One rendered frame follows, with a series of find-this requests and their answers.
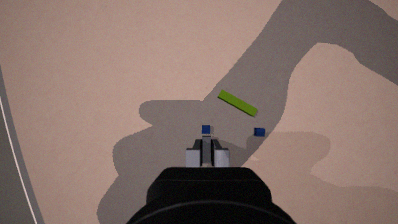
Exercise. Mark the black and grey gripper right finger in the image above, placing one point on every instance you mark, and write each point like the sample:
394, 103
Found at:
220, 157

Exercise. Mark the grey rod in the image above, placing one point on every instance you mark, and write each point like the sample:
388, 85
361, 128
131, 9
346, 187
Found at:
206, 149

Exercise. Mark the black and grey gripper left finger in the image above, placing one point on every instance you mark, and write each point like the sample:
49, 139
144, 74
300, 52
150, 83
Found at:
192, 155

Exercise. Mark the small blue cube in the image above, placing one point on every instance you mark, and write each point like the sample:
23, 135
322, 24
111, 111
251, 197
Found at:
205, 129
259, 132

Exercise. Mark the lime green rod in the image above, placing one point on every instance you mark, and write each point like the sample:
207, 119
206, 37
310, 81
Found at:
237, 103

